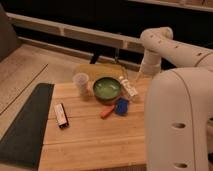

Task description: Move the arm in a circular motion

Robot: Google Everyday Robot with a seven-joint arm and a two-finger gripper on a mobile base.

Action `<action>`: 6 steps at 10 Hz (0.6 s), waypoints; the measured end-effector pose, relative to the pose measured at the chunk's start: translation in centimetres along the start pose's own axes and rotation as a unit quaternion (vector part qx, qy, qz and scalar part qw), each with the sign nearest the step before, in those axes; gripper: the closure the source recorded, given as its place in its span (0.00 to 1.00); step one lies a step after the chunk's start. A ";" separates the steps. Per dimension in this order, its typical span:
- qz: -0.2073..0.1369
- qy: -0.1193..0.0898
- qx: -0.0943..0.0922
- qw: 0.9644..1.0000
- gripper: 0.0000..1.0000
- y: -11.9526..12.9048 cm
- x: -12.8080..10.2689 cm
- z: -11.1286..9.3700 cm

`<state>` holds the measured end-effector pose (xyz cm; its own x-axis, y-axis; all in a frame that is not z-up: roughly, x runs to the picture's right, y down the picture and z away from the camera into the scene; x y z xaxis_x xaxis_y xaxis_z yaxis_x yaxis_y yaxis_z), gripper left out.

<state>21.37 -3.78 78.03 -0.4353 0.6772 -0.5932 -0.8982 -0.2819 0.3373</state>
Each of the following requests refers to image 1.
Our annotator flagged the green bowl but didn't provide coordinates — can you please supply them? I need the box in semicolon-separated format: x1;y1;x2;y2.
93;77;121;101

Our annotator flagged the orange carrot toy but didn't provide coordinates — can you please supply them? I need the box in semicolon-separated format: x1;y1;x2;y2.
100;105;115;119

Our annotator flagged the translucent plastic cup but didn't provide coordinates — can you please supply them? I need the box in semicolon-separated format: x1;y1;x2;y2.
73;73;89;96

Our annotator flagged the white wooden rail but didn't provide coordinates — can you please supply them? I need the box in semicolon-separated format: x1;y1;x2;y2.
7;12;144;53

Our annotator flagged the blue sponge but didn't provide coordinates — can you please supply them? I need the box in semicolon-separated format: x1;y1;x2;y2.
115;98;129;116

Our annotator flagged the black floor mat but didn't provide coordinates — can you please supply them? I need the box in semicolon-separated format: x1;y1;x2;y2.
0;83;54;169

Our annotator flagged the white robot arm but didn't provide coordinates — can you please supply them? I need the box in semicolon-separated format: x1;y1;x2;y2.
140;27;213;171

